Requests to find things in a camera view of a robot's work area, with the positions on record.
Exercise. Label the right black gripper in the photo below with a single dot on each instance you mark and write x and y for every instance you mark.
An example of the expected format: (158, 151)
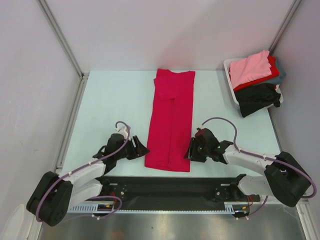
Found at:
(194, 149)

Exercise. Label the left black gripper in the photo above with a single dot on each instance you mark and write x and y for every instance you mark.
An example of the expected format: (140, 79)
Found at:
(140, 150)

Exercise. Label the magenta t shirt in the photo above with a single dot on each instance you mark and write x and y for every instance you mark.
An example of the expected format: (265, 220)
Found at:
(170, 127)

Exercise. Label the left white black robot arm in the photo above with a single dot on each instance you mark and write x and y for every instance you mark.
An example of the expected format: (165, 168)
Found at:
(55, 194)

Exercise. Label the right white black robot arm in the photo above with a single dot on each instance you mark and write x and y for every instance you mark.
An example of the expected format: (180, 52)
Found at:
(279, 176)

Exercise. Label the black t shirt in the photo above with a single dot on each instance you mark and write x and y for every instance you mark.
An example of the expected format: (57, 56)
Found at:
(256, 97)

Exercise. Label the white plastic tray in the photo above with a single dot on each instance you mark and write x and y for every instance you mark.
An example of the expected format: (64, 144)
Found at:
(226, 64)

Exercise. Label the pink t shirt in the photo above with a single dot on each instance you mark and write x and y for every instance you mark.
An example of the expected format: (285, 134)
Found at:
(254, 67)

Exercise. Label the grey blue t shirt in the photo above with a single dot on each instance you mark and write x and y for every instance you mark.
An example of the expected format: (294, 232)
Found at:
(282, 74)

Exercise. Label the red t shirt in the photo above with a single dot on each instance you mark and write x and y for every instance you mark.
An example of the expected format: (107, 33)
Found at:
(274, 70)

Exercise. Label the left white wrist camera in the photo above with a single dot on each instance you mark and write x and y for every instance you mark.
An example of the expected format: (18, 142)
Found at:
(124, 131)

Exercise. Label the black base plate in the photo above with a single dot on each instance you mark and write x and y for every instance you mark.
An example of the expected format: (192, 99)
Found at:
(176, 193)

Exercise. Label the white slotted cable duct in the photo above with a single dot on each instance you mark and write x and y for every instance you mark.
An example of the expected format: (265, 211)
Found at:
(106, 208)

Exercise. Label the left side aluminium rail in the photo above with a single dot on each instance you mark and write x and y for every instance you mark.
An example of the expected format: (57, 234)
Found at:
(63, 148)

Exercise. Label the left aluminium corner post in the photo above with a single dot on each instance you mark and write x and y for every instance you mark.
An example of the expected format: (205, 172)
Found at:
(53, 23)

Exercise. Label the aluminium corner post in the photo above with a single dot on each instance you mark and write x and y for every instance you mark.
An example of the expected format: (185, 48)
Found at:
(293, 9)
(53, 23)

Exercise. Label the right aluminium corner post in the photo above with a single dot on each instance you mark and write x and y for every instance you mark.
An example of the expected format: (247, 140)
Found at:
(293, 9)

